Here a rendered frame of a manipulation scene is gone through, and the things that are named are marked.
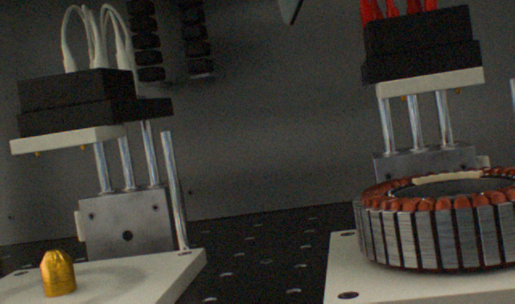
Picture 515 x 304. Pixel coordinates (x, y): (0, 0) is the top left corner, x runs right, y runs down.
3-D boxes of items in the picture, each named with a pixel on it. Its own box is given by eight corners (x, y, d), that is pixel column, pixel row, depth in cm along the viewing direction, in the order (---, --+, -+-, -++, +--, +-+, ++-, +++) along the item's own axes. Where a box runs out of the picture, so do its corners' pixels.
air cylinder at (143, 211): (175, 252, 49) (164, 186, 49) (88, 264, 51) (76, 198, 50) (191, 238, 54) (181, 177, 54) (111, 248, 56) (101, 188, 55)
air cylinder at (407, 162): (484, 216, 46) (474, 143, 45) (383, 228, 47) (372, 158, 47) (471, 203, 51) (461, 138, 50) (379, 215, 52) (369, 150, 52)
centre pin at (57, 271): (68, 295, 37) (61, 252, 37) (39, 299, 37) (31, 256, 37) (82, 285, 39) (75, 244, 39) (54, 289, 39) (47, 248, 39)
